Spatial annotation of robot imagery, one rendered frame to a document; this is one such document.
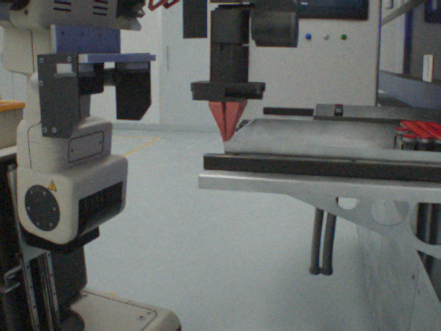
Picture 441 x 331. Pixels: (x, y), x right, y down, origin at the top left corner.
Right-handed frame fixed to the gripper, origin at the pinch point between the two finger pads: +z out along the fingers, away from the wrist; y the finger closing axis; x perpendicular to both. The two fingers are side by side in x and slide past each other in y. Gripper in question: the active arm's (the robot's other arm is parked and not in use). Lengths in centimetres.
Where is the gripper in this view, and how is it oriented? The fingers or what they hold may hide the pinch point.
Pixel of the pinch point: (227, 143)
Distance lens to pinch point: 66.6
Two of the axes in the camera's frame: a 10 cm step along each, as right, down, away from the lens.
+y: 9.7, 0.7, -2.2
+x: 2.3, -2.3, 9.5
